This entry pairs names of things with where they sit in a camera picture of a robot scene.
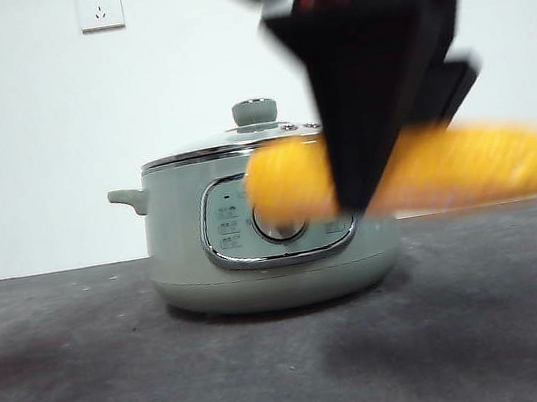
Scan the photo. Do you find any glass lid with green knob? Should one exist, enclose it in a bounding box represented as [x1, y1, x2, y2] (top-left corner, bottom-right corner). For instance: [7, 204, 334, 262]
[133, 88, 331, 174]

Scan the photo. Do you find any yellow corn cob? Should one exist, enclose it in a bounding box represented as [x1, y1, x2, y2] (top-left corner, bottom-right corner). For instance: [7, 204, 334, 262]
[238, 100, 537, 242]

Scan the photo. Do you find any pale green electric cooking pot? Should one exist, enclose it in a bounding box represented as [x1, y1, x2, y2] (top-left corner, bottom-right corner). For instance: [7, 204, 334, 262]
[102, 128, 410, 333]

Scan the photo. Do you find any white wall socket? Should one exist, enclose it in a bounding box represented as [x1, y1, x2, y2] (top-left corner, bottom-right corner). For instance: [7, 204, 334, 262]
[76, 0, 126, 36]

